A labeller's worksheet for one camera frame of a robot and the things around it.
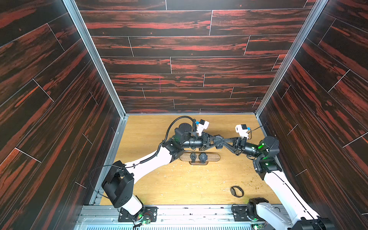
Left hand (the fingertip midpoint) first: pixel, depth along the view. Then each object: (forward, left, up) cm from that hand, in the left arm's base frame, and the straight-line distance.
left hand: (221, 145), depth 64 cm
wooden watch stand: (+6, +1, -23) cm, 24 cm away
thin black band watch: (-11, -14, -32) cm, 37 cm away
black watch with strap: (0, +1, -2) cm, 2 cm away
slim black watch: (+6, +12, -23) cm, 27 cm away
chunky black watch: (+6, +6, -23) cm, 24 cm away
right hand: (+3, -1, 0) cm, 4 cm away
